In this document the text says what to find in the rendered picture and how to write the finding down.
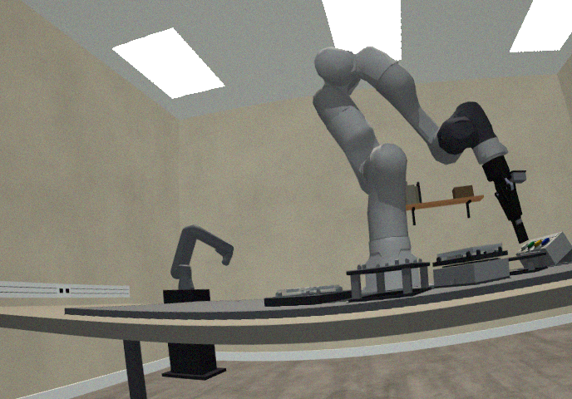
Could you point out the white operator button panel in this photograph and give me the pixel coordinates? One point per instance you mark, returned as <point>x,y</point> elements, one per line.
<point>557,247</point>

